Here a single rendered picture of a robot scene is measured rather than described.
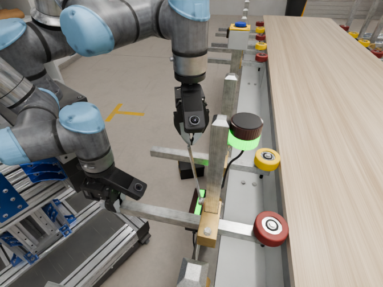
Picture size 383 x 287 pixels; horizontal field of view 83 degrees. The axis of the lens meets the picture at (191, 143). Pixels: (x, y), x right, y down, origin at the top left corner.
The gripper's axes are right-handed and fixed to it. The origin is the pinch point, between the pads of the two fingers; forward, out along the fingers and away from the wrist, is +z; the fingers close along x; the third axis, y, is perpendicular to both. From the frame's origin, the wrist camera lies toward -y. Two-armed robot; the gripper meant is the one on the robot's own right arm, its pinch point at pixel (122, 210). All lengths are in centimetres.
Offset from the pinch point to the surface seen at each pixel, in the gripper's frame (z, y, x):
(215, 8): 64, 74, -766
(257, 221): -9.2, -38.1, -0.2
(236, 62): -28, -26, -53
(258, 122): -35.7, -32.5, -3.8
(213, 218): -5.3, -27.3, -0.7
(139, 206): -3.8, -5.9, -0.3
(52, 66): 56, 213, -206
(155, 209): -4.0, -11.0, -0.3
